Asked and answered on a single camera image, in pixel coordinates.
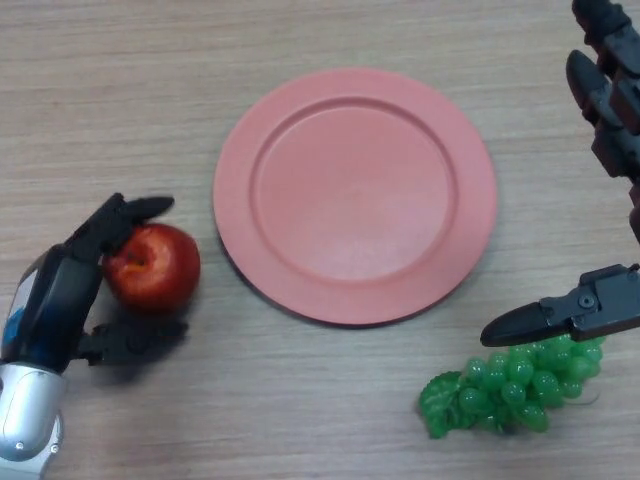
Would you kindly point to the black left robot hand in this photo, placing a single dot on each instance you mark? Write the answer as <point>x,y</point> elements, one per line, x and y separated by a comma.
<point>55,300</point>

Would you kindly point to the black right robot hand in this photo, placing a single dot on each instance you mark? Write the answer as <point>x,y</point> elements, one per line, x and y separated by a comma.
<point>615,300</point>

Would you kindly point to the red apple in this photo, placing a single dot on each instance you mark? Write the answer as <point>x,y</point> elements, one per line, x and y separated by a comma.
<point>155,270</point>

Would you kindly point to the pink round plate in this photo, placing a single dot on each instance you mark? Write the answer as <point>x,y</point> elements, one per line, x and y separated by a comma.
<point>355,200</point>

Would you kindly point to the green plastic grape bunch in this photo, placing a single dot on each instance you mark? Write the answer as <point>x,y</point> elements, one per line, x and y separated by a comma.
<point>500,395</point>

